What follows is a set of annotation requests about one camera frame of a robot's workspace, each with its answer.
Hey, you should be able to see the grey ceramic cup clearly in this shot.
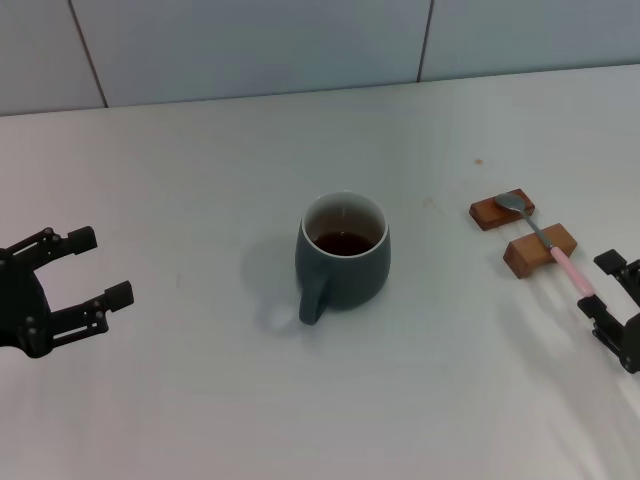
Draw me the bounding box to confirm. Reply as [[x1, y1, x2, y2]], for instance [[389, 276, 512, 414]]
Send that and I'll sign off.
[[293, 190, 392, 326]]

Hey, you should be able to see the pink handled metal spoon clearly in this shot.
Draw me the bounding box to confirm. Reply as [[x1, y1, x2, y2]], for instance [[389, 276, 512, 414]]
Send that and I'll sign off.
[[494, 192, 596, 299]]

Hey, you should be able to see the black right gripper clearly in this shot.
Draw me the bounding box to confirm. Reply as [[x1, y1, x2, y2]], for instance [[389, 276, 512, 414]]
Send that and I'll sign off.
[[577, 249, 640, 375]]

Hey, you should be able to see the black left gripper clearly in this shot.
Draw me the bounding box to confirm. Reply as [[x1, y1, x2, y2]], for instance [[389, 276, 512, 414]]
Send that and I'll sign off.
[[0, 225, 135, 359]]

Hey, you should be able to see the dark brown liquid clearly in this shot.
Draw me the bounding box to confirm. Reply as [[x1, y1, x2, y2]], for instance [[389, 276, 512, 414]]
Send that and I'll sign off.
[[312, 230, 376, 257]]

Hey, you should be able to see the reddish brown wooden block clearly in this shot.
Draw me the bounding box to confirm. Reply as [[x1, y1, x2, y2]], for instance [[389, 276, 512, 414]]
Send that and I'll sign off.
[[468, 187, 537, 232]]

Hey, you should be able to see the light brown wooden block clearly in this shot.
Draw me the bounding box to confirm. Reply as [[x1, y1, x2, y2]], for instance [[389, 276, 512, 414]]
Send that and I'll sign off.
[[502, 223, 579, 279]]

